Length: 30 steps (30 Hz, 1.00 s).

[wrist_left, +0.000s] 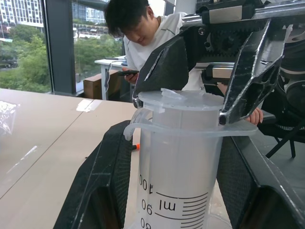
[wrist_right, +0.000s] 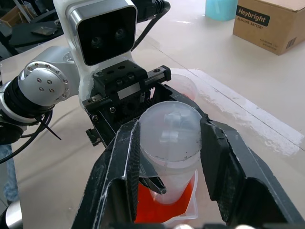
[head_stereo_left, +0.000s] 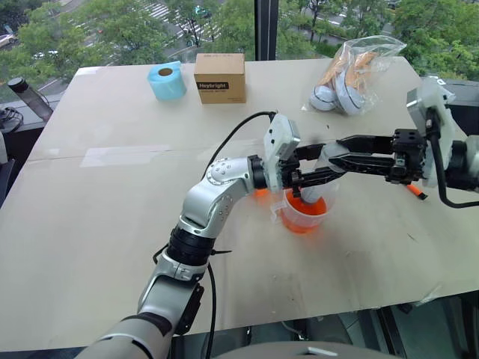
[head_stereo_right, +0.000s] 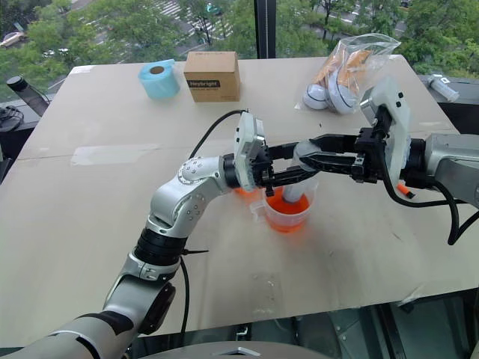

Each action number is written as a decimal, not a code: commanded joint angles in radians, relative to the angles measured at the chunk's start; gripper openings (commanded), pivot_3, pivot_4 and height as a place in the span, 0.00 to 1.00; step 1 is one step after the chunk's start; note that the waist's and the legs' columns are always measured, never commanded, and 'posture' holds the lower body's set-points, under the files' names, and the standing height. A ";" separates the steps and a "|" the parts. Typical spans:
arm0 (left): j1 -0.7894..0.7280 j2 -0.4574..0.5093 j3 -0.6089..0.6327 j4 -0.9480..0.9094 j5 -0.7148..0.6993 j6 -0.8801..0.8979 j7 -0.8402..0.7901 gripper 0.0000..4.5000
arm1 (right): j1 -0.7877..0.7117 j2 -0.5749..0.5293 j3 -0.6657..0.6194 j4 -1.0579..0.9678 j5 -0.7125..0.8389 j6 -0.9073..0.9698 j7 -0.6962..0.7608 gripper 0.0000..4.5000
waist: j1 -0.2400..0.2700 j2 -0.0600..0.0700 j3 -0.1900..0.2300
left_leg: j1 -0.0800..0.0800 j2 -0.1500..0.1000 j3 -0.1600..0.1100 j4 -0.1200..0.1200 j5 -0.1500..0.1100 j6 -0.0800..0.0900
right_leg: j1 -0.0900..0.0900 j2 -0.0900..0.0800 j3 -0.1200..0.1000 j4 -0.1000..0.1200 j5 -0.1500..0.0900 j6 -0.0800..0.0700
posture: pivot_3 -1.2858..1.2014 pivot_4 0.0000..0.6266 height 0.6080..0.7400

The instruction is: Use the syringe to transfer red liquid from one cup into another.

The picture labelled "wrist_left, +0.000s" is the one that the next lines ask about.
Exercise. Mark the orange and black marker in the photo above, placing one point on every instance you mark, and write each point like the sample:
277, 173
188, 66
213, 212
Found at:
136, 146

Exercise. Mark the man's right hand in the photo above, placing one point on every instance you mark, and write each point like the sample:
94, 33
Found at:
131, 78

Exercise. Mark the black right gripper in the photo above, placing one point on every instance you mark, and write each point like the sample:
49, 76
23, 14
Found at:
221, 40

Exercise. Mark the dark window frame pillar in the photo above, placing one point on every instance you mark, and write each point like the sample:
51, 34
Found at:
60, 47

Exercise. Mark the clear tape patch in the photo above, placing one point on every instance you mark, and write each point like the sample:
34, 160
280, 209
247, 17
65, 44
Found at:
87, 105

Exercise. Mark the black office chair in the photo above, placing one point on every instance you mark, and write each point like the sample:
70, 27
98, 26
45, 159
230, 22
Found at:
286, 136

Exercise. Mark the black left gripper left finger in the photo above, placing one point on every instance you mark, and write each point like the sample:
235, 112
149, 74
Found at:
95, 181

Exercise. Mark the black smartphone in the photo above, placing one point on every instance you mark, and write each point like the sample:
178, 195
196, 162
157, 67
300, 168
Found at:
127, 72

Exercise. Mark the man's left hand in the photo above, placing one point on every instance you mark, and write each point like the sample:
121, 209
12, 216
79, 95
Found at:
257, 117

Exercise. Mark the man in white t-shirt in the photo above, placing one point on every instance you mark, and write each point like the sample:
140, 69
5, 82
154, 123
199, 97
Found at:
164, 31

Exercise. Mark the white desk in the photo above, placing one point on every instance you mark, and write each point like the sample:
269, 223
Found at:
104, 62

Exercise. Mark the translucent plastic measuring cylinder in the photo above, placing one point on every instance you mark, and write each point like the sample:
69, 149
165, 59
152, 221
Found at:
178, 167

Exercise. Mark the clear plastic bag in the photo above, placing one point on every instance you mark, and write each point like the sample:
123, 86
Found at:
8, 117

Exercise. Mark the brown cardboard box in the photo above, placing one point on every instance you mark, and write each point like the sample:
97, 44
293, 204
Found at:
94, 87

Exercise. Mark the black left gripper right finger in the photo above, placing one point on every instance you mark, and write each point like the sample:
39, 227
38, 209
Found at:
257, 190

